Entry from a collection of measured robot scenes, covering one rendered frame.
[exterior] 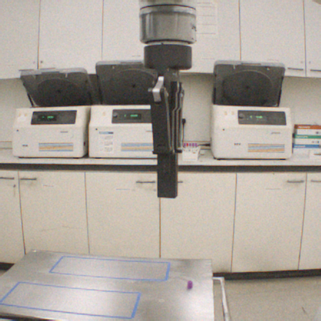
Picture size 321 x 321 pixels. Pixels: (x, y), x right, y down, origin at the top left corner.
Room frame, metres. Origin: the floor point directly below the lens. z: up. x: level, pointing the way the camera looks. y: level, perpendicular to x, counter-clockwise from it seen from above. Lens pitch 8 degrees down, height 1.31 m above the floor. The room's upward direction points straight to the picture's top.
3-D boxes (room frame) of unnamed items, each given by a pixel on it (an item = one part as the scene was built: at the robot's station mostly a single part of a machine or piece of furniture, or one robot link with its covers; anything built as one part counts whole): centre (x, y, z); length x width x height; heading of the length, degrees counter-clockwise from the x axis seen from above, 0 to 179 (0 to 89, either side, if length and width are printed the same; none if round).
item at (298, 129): (3.27, -1.18, 1.10); 0.24 x 0.13 x 0.10; 86
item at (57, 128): (3.21, 0.79, 1.22); 0.62 x 0.56 x 0.64; 175
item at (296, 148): (3.27, -1.14, 0.94); 0.23 x 0.13 x 0.07; 92
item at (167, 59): (0.67, -0.01, 1.35); 0.08 x 0.07 x 0.09; 164
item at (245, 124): (3.14, -0.64, 1.25); 0.62 x 0.56 x 0.69; 177
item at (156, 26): (0.67, -0.01, 1.42); 0.09 x 0.09 x 0.06
